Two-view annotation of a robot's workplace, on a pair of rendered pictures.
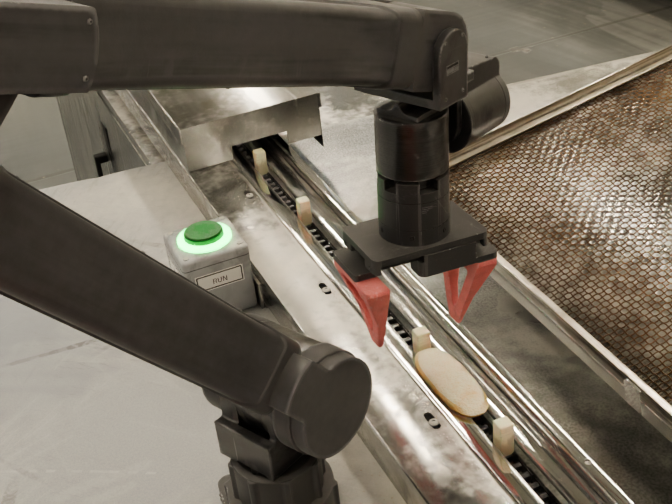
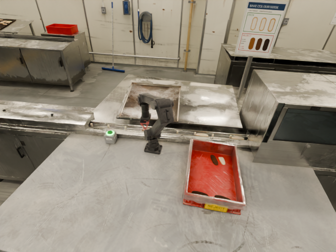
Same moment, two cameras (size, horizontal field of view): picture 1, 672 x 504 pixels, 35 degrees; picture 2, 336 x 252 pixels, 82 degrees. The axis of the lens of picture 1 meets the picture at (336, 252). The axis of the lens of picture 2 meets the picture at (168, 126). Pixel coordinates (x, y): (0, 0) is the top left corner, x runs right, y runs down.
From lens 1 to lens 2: 104 cm
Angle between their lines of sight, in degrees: 54
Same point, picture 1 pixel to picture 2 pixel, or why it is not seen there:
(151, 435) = (129, 153)
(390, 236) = (146, 117)
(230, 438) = (152, 141)
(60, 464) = (126, 162)
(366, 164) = (100, 119)
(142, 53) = not seen: hidden behind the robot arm
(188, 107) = (78, 122)
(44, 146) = not seen: outside the picture
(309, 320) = (130, 133)
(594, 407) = not seen: hidden behind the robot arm
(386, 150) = (145, 108)
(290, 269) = (119, 131)
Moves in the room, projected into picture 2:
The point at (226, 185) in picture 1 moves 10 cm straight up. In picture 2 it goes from (94, 129) to (91, 118)
